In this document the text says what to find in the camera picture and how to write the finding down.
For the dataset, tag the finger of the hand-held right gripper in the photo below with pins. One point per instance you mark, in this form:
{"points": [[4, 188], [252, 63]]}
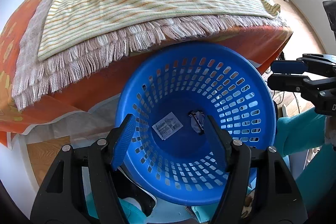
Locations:
{"points": [[286, 66], [286, 82]]}

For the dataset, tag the dark crumpled wrapper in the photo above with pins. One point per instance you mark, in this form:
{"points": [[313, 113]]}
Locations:
{"points": [[197, 121]]}

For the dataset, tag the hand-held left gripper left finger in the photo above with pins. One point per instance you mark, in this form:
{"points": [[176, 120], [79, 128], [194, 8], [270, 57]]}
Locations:
{"points": [[123, 140]]}

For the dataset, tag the orange floral bed sheet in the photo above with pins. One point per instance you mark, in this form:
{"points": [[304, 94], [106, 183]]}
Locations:
{"points": [[15, 50]]}

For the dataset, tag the striped cream blanket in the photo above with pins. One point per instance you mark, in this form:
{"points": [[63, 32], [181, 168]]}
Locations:
{"points": [[131, 8]]}

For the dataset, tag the person's right forearm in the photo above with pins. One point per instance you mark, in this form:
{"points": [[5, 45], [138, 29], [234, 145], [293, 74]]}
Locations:
{"points": [[320, 174]]}

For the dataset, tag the white printed paper label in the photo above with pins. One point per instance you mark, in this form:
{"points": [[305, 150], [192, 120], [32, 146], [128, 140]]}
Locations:
{"points": [[168, 125]]}

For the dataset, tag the fringed beige blanket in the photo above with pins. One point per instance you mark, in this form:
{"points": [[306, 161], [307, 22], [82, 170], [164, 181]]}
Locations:
{"points": [[78, 61]]}

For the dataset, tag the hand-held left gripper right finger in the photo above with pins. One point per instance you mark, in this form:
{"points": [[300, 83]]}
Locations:
{"points": [[216, 140]]}

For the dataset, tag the person's teal pants leg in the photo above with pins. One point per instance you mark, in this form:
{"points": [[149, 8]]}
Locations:
{"points": [[131, 213], [299, 132]]}

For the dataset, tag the blue plastic basket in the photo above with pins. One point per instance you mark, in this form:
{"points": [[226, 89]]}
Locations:
{"points": [[183, 82]]}

